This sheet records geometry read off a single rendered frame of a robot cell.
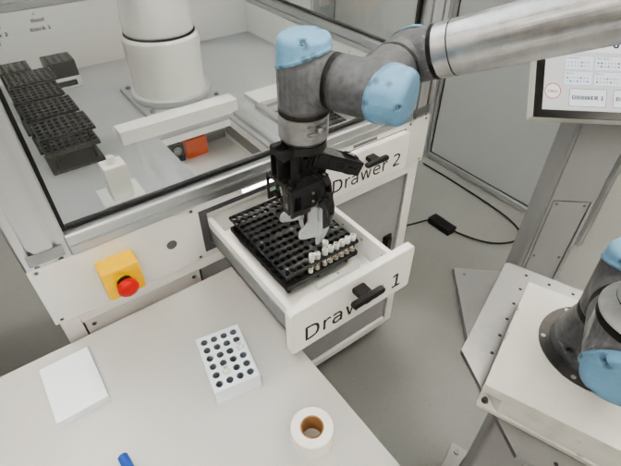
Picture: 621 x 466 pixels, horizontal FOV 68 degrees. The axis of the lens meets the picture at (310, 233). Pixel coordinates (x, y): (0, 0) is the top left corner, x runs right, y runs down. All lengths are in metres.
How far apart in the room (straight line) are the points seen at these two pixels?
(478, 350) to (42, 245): 0.82
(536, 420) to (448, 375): 1.00
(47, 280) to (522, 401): 0.84
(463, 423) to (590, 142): 0.99
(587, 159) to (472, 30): 1.03
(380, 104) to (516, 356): 0.52
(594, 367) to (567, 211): 1.09
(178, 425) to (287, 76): 0.60
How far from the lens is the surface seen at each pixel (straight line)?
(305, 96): 0.63
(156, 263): 1.01
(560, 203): 1.71
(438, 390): 1.81
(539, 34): 0.65
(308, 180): 0.72
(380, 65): 0.60
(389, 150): 1.23
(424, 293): 2.09
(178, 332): 0.98
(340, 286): 0.80
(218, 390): 0.85
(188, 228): 0.99
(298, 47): 0.61
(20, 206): 0.86
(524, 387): 0.87
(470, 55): 0.67
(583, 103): 1.43
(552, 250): 1.85
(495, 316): 1.04
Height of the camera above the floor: 1.52
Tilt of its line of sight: 41 degrees down
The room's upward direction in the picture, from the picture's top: straight up
